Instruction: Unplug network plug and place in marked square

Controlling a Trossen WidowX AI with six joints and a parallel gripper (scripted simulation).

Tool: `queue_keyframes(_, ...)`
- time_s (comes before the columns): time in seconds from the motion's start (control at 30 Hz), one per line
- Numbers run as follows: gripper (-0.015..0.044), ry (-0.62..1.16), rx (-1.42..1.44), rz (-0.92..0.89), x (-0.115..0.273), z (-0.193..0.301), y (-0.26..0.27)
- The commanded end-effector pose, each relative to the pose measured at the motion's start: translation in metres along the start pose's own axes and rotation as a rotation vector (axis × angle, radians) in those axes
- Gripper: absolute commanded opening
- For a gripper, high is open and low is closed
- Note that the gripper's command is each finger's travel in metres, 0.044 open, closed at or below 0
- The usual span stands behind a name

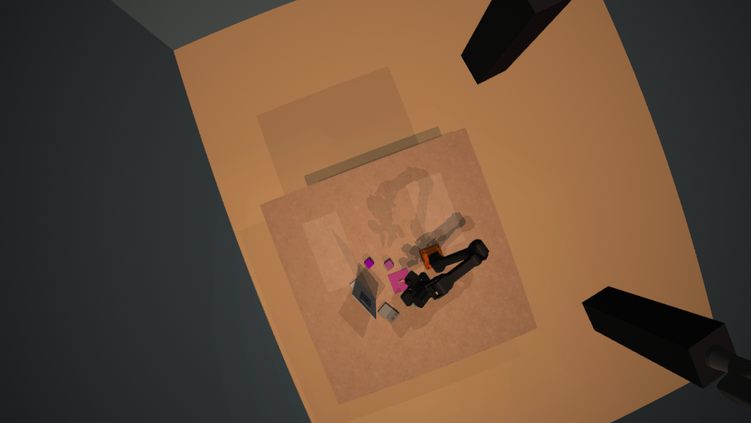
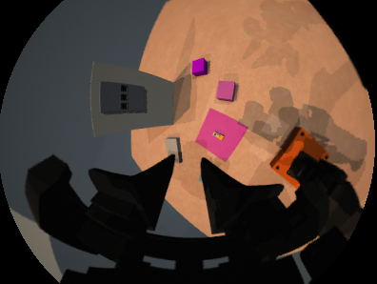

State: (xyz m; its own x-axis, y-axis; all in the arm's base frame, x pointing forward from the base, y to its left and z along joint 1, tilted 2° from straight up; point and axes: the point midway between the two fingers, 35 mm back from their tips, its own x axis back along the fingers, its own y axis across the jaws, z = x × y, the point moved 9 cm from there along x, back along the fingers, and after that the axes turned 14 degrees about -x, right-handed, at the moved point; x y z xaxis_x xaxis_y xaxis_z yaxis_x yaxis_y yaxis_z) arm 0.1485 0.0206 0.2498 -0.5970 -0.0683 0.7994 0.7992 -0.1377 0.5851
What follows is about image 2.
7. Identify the flat magenta square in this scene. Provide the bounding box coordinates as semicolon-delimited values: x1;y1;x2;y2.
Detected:
195;108;249;162

